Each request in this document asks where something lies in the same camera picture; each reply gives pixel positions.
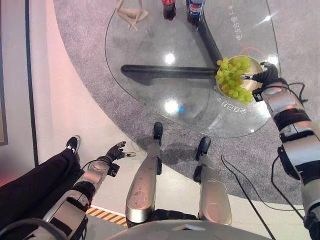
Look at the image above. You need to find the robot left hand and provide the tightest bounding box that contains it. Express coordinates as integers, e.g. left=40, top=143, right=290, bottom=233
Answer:
left=104, top=141, right=137, bottom=164

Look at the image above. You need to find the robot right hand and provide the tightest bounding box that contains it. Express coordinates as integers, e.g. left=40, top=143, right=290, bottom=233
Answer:
left=240, top=61, right=289, bottom=89

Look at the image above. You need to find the green grape bunch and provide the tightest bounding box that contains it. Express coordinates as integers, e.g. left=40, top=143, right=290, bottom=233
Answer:
left=215, top=56, right=255, bottom=106

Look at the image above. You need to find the gold round plate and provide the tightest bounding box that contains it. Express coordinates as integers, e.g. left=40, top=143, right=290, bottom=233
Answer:
left=215, top=55, right=265, bottom=101

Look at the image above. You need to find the person's black white shoe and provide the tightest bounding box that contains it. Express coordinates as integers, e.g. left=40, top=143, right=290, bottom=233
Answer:
left=64, top=134, right=82, bottom=156

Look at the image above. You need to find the robot left leg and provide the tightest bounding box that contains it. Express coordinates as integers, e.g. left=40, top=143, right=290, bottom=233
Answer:
left=124, top=121, right=164, bottom=224

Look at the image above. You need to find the robot leg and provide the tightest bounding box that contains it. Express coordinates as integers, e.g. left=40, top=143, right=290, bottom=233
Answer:
left=124, top=121, right=164, bottom=224
left=192, top=136, right=233, bottom=226

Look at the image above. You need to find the yellow black hazard tape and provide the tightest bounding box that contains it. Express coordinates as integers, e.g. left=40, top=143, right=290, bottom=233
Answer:
left=85, top=205, right=129, bottom=228

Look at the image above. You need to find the person's leg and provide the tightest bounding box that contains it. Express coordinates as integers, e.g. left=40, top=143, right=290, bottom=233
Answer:
left=0, top=148, right=85, bottom=232

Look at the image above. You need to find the black table base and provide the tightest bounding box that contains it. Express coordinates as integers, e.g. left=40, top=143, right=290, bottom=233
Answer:
left=120, top=14, right=224, bottom=87

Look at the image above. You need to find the blue label cola bottle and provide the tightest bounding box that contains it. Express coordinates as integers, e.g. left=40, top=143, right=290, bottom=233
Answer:
left=185, top=0, right=206, bottom=25

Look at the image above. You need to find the robot right leg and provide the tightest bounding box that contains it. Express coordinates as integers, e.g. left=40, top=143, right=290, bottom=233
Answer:
left=192, top=136, right=233, bottom=226

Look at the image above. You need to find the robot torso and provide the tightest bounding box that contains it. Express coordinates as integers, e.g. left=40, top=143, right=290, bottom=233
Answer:
left=106, top=208, right=274, bottom=240

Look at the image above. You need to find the grey rug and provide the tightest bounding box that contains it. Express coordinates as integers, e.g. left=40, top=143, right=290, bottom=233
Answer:
left=53, top=0, right=320, bottom=206

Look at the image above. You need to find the red label cola bottle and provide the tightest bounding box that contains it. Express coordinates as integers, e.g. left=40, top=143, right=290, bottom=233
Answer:
left=161, top=0, right=177, bottom=21

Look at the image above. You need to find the beige human figurine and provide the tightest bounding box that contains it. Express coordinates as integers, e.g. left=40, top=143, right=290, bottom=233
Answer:
left=113, top=0, right=150, bottom=32

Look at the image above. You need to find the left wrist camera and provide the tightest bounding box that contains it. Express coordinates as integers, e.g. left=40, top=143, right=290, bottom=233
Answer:
left=107, top=162, right=121, bottom=178

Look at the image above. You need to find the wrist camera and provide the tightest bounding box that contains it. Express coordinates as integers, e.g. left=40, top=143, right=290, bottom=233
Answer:
left=107, top=162, right=121, bottom=178
left=252, top=88, right=264, bottom=103

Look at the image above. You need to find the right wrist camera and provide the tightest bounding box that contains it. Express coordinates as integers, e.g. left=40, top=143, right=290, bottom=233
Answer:
left=252, top=88, right=264, bottom=103

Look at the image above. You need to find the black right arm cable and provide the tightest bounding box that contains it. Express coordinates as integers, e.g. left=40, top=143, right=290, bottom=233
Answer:
left=286, top=82, right=309, bottom=104

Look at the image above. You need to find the black floor cable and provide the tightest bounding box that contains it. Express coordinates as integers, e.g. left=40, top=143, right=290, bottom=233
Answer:
left=220, top=154, right=305, bottom=240

